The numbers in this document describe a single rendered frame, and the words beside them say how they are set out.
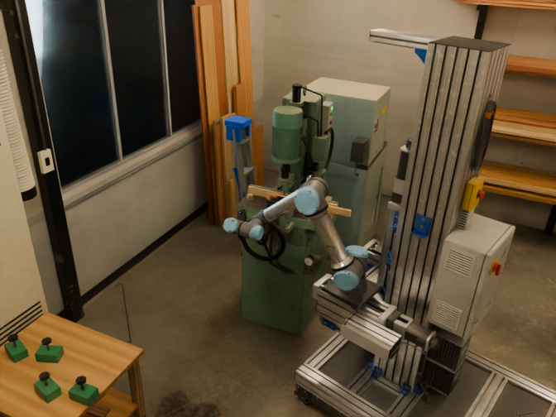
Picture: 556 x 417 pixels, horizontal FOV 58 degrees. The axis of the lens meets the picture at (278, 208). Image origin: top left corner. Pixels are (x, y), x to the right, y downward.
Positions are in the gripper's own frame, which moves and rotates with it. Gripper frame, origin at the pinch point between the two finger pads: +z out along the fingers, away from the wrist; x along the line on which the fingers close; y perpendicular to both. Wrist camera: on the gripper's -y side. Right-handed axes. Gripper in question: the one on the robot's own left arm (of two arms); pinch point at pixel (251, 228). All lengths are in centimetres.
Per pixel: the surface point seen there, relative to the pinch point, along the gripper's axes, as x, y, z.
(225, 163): -52, -89, 134
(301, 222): 23.2, 0.0, 27.0
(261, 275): -17, 22, 53
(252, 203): -5.1, -20.9, 30.6
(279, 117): 31, -57, 0
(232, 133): -22, -89, 77
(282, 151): 25.6, -41.1, 11.0
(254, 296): -28, 34, 64
